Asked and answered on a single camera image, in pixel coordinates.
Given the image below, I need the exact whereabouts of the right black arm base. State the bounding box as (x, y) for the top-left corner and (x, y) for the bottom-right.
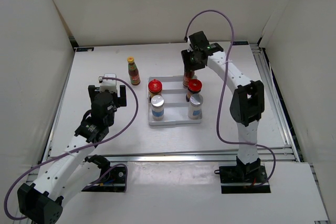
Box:
(214, 166), (271, 194)

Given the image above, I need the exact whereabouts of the left black corner label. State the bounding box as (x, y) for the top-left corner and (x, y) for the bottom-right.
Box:
(76, 47), (94, 52)

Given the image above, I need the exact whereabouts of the black corner label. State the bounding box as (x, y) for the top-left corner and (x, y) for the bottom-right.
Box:
(233, 41), (249, 46)
(76, 47), (94, 52)

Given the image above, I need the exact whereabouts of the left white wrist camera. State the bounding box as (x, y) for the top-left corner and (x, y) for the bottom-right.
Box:
(98, 77), (118, 94)

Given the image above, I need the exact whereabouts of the white divided organizer tray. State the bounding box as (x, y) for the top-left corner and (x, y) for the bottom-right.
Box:
(148, 76), (203, 126)

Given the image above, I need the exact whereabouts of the tall yellow-cap sauce bottle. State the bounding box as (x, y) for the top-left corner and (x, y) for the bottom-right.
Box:
(127, 57), (141, 86)
(183, 70), (195, 88)

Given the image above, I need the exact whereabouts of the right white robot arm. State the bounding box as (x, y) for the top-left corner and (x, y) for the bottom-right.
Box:
(181, 31), (265, 182)

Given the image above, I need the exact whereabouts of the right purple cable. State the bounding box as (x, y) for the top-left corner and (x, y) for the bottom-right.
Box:
(183, 10), (276, 187)

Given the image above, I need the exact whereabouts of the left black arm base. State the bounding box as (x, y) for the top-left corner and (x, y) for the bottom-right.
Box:
(82, 163), (128, 193)

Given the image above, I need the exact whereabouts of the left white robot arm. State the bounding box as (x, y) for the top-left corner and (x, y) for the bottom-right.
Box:
(17, 85), (127, 223)

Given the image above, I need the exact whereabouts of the aluminium front rail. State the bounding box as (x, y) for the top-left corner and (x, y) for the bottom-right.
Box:
(103, 145), (306, 163)

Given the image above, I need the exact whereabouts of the red-lid sauce jar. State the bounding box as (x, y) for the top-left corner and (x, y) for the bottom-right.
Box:
(148, 79), (163, 102)
(186, 79), (202, 102)

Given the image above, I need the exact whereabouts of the silver-lid white shaker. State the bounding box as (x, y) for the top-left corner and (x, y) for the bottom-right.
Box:
(151, 95), (164, 121)
(187, 93), (203, 120)

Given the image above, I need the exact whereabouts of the right black corner label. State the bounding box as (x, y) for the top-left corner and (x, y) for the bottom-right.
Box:
(233, 41), (249, 46)

